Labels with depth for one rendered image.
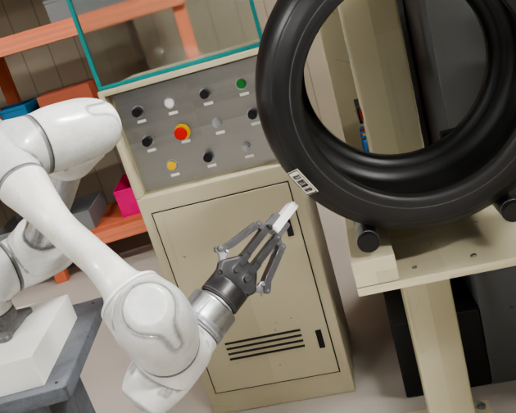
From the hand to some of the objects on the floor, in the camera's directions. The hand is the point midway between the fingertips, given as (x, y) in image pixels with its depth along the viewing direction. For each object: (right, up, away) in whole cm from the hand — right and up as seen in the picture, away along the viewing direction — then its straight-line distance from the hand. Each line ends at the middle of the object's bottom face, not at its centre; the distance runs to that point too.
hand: (282, 218), depth 112 cm
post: (+57, -69, +74) cm, 116 cm away
